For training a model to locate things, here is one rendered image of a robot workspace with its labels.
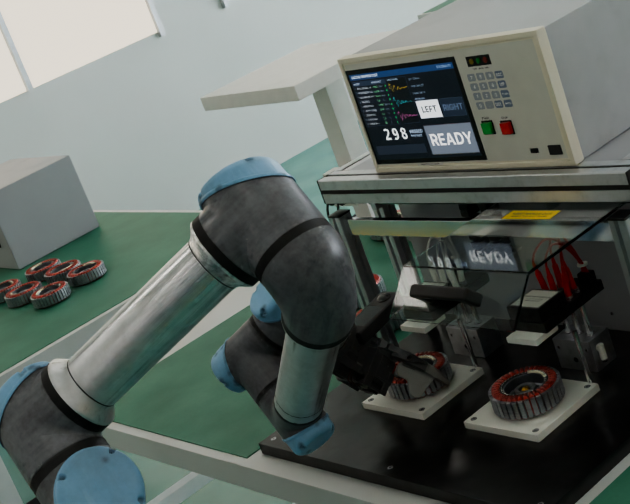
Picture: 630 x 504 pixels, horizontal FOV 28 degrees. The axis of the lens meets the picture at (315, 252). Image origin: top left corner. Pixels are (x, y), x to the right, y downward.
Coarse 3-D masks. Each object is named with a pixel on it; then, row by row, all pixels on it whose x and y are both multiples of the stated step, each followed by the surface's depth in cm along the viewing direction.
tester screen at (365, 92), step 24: (384, 72) 200; (408, 72) 196; (432, 72) 192; (360, 96) 207; (384, 96) 203; (408, 96) 199; (432, 96) 195; (456, 96) 191; (384, 120) 206; (408, 120) 201; (432, 120) 197; (456, 120) 193; (384, 144) 208
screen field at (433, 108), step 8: (416, 104) 198; (424, 104) 197; (432, 104) 195; (440, 104) 194; (448, 104) 193; (456, 104) 191; (424, 112) 198; (432, 112) 196; (440, 112) 195; (448, 112) 194; (456, 112) 192; (464, 112) 191
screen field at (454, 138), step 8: (424, 128) 199; (432, 128) 198; (440, 128) 197; (448, 128) 195; (456, 128) 194; (464, 128) 193; (432, 136) 199; (440, 136) 197; (448, 136) 196; (456, 136) 195; (464, 136) 193; (472, 136) 192; (432, 144) 200; (440, 144) 198; (448, 144) 197; (456, 144) 196; (464, 144) 194; (472, 144) 193; (432, 152) 201; (440, 152) 199; (448, 152) 198; (456, 152) 196; (464, 152) 195; (472, 152) 194
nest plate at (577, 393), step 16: (576, 384) 191; (592, 384) 189; (576, 400) 186; (480, 416) 192; (496, 416) 190; (544, 416) 185; (560, 416) 184; (496, 432) 187; (512, 432) 184; (528, 432) 182; (544, 432) 182
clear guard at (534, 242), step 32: (480, 224) 186; (512, 224) 181; (544, 224) 176; (576, 224) 172; (448, 256) 178; (480, 256) 173; (512, 256) 169; (544, 256) 165; (480, 288) 168; (512, 288) 163; (416, 320) 175; (448, 320) 170; (480, 320) 166; (512, 320) 161
